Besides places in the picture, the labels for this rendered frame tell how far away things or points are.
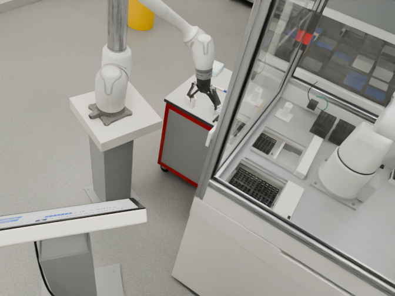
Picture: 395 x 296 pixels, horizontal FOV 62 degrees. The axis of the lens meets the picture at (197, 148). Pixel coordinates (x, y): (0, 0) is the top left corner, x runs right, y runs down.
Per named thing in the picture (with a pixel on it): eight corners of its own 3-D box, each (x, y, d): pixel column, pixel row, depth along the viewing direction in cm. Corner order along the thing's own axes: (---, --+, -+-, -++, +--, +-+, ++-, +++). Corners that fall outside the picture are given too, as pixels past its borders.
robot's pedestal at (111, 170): (83, 189, 243) (74, 113, 188) (120, 173, 258) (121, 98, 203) (103, 219, 229) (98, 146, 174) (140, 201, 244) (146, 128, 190)
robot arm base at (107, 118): (80, 109, 179) (80, 101, 175) (114, 96, 192) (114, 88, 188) (99, 130, 172) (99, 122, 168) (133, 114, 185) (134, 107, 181)
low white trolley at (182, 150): (154, 170, 266) (164, 97, 212) (194, 130, 307) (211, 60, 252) (214, 208, 252) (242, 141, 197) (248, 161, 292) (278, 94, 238)
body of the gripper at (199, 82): (193, 77, 167) (193, 93, 174) (207, 81, 164) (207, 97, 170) (200, 71, 172) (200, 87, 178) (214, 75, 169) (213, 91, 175)
